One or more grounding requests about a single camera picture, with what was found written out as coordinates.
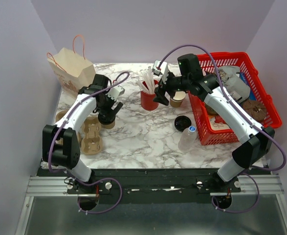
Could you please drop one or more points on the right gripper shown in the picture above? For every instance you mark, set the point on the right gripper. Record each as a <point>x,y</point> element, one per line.
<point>160,98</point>

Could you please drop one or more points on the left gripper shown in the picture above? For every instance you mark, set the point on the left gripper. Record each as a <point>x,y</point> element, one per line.
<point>109,110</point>

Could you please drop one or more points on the black coffee cup lid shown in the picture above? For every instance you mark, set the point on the black coffee cup lid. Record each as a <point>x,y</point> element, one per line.
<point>106,119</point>

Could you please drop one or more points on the brown paper coffee cup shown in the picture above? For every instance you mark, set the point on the brown paper coffee cup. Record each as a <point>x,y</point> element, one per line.
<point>109,126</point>

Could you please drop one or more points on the paper takeout bag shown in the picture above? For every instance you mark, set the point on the paper takeout bag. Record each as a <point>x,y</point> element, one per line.
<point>73,70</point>

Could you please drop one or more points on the cardboard cup carrier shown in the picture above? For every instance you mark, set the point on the cardboard cup carrier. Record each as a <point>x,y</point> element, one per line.
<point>91,142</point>
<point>58,117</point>

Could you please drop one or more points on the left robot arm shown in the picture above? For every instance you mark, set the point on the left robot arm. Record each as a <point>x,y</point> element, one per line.
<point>60,145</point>

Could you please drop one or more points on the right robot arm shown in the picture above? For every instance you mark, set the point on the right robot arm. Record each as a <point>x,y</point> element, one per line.
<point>254,138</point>

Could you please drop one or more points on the red straw cup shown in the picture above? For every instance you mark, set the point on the red straw cup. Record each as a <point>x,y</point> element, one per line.
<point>147,101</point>

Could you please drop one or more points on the stack of black lids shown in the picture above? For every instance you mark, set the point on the stack of black lids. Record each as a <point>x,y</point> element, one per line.
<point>182,122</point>

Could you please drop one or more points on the clear plastic water bottle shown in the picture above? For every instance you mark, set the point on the clear plastic water bottle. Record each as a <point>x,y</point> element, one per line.
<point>187,139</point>

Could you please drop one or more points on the grey crumpled bag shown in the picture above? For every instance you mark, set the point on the grey crumpled bag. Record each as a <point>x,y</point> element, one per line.
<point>230,76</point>

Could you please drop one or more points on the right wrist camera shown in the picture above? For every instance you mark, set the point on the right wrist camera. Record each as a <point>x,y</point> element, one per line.
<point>160,70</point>

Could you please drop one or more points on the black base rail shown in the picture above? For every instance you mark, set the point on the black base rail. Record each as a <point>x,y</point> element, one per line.
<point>154,186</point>

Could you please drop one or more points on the aluminium frame rail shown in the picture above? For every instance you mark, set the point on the aluminium frame rail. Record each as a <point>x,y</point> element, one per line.
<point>55,186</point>

